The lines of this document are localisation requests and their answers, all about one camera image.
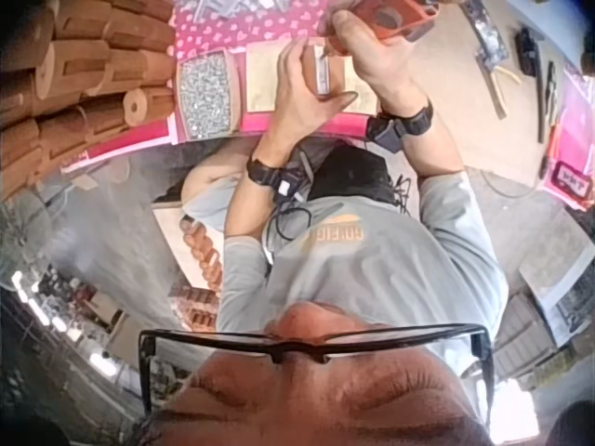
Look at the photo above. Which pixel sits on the black screwdriver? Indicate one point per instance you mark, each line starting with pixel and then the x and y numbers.
pixel 545 107

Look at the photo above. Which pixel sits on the newspaper covered box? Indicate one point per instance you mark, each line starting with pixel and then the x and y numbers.
pixel 555 274

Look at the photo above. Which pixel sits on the person's right hand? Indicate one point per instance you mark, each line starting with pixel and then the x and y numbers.
pixel 390 69

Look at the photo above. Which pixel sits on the orange plastic housing part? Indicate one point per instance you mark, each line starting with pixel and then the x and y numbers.
pixel 404 14

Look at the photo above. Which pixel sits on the row of orange ribbed parts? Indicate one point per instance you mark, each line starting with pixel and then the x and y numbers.
pixel 204 253

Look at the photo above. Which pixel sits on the person's left hand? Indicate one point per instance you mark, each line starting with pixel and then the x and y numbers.
pixel 293 107

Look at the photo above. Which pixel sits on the small gray metal part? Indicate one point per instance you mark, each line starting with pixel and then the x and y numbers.
pixel 321 74

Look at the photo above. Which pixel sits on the gray metal strip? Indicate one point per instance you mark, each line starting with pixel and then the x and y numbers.
pixel 485 32

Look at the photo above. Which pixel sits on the black hand tool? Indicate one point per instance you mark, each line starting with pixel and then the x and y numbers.
pixel 527 51

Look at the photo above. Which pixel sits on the pink heart print cloth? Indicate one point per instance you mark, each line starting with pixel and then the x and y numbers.
pixel 279 23

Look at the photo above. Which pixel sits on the beige cardboard tray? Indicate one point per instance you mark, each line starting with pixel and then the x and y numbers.
pixel 265 79

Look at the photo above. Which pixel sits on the gray slatted crate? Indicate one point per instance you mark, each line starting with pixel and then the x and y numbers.
pixel 520 339

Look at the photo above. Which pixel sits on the red framed label box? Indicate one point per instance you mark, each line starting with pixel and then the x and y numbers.
pixel 573 179

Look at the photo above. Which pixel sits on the black wrist band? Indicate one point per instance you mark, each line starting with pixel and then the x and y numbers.
pixel 262 172
pixel 404 125

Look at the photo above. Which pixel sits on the stack of brown cylinder parts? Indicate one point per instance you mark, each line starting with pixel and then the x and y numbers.
pixel 83 69

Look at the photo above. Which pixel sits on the box of silver screws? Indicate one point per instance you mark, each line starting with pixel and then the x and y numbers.
pixel 204 97

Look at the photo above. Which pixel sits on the crate of orange parts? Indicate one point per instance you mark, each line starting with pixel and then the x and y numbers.
pixel 195 306

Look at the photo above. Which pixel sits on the cluttered shelf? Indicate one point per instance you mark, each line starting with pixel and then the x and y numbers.
pixel 70 325

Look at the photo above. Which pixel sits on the person's legs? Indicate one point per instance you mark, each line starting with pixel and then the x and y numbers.
pixel 209 179

